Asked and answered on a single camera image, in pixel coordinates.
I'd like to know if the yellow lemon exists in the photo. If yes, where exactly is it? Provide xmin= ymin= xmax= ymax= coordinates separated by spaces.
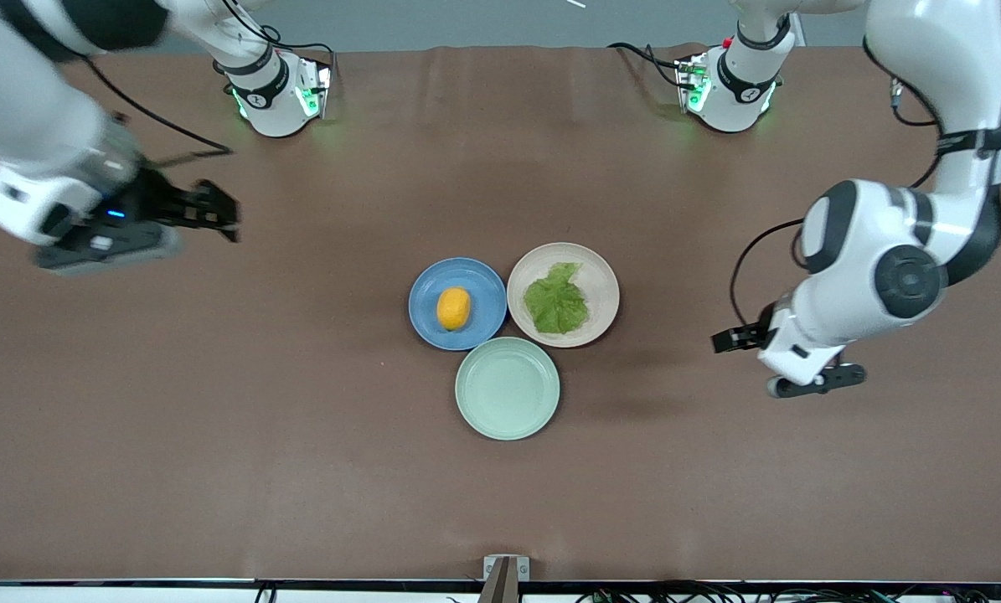
xmin=436 ymin=286 xmax=472 ymax=331

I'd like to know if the green lettuce leaf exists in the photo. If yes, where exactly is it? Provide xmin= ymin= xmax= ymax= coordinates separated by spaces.
xmin=523 ymin=262 xmax=591 ymax=336

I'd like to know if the beige plate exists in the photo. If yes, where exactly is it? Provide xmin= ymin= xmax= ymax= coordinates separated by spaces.
xmin=507 ymin=242 xmax=621 ymax=348

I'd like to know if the brown table cover sheet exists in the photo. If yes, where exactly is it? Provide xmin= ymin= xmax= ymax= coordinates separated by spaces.
xmin=0 ymin=44 xmax=1001 ymax=584

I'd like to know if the light green plate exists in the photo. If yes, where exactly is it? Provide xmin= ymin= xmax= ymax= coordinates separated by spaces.
xmin=455 ymin=337 xmax=561 ymax=441

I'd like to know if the blue plate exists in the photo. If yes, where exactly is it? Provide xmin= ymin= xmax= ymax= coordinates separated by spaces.
xmin=408 ymin=256 xmax=508 ymax=352

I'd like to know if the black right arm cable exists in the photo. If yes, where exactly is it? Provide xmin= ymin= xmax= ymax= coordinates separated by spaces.
xmin=81 ymin=57 xmax=235 ymax=169

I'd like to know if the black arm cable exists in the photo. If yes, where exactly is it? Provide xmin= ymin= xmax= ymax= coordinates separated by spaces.
xmin=81 ymin=57 xmax=235 ymax=169
xmin=862 ymin=37 xmax=944 ymax=190

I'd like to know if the black right base cable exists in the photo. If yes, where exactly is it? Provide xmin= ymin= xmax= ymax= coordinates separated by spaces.
xmin=219 ymin=0 xmax=336 ymax=64

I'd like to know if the black base cable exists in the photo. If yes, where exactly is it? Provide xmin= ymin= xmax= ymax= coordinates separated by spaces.
xmin=606 ymin=41 xmax=688 ymax=90
xmin=219 ymin=0 xmax=336 ymax=64

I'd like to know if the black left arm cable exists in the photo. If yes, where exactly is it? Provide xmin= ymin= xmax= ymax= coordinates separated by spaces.
xmin=862 ymin=37 xmax=944 ymax=190

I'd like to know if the black left base cable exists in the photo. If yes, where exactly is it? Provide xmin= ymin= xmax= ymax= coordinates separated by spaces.
xmin=606 ymin=41 xmax=688 ymax=90

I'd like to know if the grey metal mount bracket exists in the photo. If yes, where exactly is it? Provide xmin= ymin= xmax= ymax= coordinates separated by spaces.
xmin=477 ymin=554 xmax=531 ymax=603

